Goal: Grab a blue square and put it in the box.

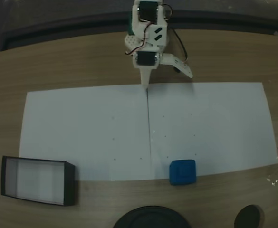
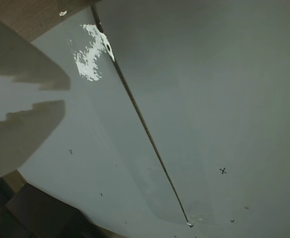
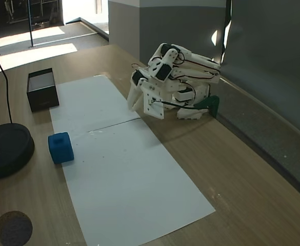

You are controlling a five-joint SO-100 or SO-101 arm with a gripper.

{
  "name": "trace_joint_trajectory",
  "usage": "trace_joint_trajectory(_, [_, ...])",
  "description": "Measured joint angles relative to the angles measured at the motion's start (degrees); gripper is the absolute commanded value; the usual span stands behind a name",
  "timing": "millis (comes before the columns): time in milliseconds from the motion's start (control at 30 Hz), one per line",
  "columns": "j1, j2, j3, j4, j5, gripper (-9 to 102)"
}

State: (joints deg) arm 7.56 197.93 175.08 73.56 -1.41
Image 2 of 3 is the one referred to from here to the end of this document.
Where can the long white paper sheet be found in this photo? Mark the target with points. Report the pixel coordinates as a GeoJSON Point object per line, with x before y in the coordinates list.
{"type": "Point", "coordinates": [209, 99]}

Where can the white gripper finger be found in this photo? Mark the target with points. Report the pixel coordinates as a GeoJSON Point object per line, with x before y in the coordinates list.
{"type": "Point", "coordinates": [23, 57]}
{"type": "Point", "coordinates": [23, 138]}

